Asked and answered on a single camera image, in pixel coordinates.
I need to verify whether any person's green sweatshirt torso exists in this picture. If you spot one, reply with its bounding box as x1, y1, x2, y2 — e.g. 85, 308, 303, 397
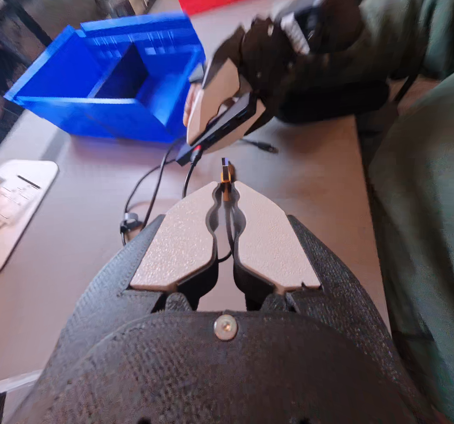
367, 73, 454, 421

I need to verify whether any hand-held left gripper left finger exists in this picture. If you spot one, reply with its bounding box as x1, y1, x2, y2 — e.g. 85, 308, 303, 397
129, 181, 219, 308

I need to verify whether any blue plastic bin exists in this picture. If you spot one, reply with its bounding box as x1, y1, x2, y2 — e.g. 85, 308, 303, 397
4, 13, 206, 143

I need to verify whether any person's right hand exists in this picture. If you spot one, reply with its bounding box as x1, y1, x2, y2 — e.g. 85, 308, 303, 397
183, 83, 203, 128

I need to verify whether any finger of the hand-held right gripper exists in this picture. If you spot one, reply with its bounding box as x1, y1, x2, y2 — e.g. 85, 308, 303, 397
186, 27, 250, 146
207, 99, 274, 148

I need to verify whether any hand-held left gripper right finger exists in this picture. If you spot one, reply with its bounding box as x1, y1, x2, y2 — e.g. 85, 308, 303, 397
232, 181, 322, 308

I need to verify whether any small black USB hub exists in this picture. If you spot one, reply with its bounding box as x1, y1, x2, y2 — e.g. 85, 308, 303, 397
176, 91, 258, 166

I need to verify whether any orange-plug braided USB cable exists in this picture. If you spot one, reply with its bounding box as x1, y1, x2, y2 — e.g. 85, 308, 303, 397
216, 157, 236, 264

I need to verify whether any thin black cable with strap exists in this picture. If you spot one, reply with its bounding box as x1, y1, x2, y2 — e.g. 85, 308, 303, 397
120, 137, 279, 245

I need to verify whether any black chair armrest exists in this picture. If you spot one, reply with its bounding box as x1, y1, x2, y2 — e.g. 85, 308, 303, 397
278, 80, 390, 124

